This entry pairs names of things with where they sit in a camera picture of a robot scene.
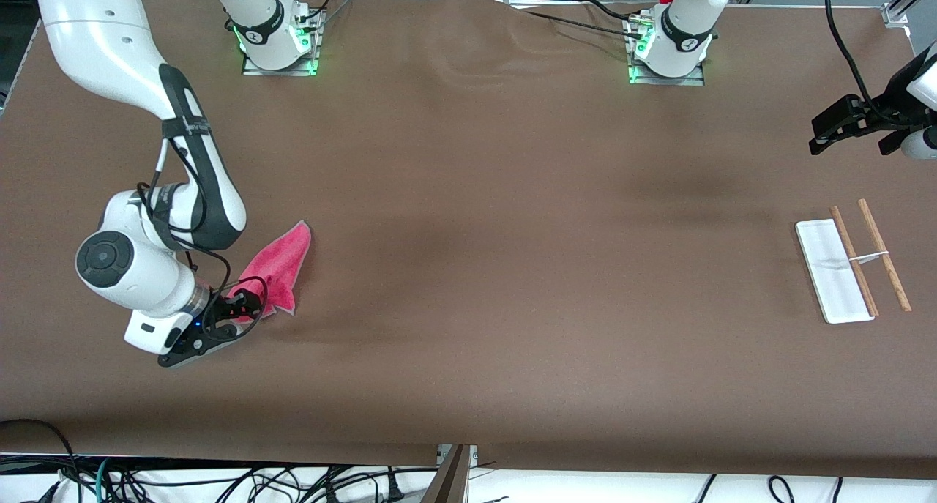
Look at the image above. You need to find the pink microfibre towel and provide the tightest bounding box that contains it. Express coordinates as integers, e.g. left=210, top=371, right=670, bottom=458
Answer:
left=227, top=220, right=313, bottom=319

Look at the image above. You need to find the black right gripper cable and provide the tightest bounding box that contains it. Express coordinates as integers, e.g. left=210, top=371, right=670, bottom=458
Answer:
left=143, top=137, right=269, bottom=340

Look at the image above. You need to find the aluminium frame corner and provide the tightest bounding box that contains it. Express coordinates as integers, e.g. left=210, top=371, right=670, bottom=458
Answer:
left=882, top=0, right=937, bottom=28

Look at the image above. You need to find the thick black floor cable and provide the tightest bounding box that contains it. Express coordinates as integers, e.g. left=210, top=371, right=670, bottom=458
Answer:
left=0, top=419, right=81, bottom=503

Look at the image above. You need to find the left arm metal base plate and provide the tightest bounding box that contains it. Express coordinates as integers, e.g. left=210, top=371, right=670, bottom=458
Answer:
left=627, top=16, right=706, bottom=86

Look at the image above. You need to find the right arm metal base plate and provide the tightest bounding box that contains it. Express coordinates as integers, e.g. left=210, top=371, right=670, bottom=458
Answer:
left=242, top=9, right=323, bottom=77

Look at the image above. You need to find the black cable on table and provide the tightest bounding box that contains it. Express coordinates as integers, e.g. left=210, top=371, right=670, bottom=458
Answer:
left=505, top=0, right=649, bottom=42

